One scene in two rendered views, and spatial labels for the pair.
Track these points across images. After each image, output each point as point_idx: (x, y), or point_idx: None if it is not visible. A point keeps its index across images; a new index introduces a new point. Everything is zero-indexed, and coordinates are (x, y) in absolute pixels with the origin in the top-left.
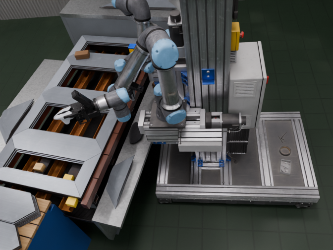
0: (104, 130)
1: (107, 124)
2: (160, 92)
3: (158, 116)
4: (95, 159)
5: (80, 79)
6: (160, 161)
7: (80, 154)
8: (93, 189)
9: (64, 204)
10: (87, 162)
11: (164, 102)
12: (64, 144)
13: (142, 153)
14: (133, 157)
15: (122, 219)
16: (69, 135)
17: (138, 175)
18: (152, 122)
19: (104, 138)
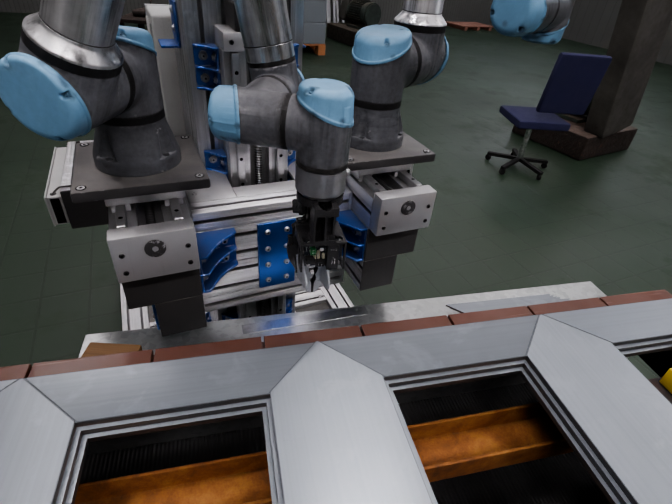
0: (476, 346)
1: (446, 351)
2: (404, 29)
3: (402, 135)
4: (576, 317)
5: None
6: None
7: (614, 371)
8: (626, 294)
9: None
10: (604, 331)
11: (441, 10)
12: (661, 459)
13: (419, 309)
14: (455, 305)
15: (577, 283)
16: (618, 474)
17: (478, 294)
18: (419, 151)
19: (499, 331)
